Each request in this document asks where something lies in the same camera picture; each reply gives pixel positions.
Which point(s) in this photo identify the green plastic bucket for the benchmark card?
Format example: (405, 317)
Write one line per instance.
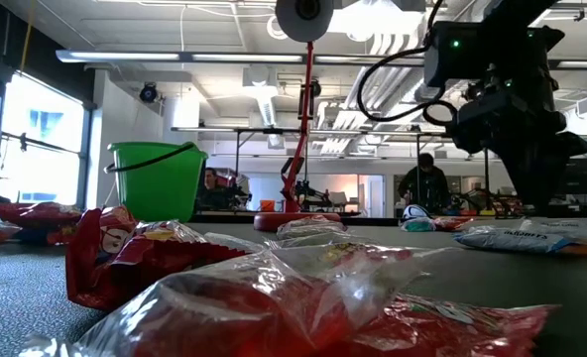
(159, 188)

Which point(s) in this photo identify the red foil candy bag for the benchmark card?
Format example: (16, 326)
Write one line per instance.
(447, 327)

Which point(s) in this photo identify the long ceiling light fixture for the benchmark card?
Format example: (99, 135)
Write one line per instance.
(125, 56)
(353, 60)

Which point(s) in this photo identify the orange bin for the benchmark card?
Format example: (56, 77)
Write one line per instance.
(268, 205)

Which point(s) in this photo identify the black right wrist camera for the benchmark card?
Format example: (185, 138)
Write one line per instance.
(447, 59)

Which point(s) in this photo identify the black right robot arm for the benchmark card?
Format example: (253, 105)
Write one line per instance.
(516, 59)

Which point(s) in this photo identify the person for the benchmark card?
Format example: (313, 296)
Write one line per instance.
(425, 188)
(210, 179)

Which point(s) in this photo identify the black background robot arm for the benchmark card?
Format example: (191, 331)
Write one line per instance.
(311, 191)

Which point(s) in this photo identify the black computer monitor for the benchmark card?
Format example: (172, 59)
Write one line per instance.
(581, 176)

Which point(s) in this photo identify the white orange candy pack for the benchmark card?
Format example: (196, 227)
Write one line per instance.
(571, 228)

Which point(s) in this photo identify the black metal frame workstation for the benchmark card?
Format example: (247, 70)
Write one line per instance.
(273, 130)

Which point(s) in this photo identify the red desk lamp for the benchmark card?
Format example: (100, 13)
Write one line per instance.
(293, 220)

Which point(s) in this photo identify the clear pack red gummy candy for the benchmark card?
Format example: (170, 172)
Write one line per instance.
(308, 225)

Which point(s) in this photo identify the white teal candy pack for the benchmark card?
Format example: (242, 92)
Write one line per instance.
(417, 225)

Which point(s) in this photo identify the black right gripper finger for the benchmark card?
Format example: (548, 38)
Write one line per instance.
(536, 183)

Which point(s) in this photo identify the black ceiling spotlight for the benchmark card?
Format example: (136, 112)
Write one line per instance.
(148, 92)

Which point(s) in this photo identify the large clear bag red gummies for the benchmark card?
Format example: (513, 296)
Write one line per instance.
(254, 307)

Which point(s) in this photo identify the red Skittles candy bag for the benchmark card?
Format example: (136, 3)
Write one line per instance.
(125, 268)
(35, 215)

